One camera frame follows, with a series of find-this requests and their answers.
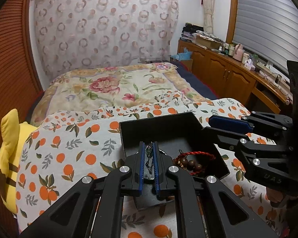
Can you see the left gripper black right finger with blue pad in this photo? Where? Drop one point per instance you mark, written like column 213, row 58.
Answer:
column 205, row 207

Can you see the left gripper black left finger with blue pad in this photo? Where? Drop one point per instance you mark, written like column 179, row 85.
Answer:
column 92, row 207

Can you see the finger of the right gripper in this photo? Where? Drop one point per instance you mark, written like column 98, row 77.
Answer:
column 230, row 124
column 224, row 139

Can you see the black open jewelry box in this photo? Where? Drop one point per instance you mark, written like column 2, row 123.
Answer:
column 169, row 135

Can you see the person's hand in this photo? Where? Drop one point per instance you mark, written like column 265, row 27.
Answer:
column 277, row 199

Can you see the wooden sideboard cabinet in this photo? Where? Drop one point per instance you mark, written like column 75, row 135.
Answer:
column 228, row 78

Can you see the orange print bed sheet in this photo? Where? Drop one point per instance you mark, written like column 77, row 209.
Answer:
column 69, row 145

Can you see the white power strip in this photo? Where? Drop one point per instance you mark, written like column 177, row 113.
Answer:
column 273, row 76

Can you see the pink bottle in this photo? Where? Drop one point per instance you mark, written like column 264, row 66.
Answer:
column 238, row 52

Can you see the blue tissue box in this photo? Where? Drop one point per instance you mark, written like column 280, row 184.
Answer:
column 184, row 56

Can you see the grey window blind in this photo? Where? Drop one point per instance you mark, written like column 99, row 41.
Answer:
column 268, row 28

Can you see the yellow plush toy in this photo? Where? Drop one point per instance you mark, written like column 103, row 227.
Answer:
column 14, row 135

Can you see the floral quilt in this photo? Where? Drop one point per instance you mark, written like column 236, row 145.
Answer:
column 86, row 90

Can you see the beige side curtain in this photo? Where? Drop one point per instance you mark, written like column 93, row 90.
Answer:
column 208, row 8

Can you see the wooden louvered wardrobe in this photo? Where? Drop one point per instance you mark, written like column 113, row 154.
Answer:
column 19, row 82

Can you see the circle pattern lace curtain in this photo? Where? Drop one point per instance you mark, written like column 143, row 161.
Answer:
column 88, row 34

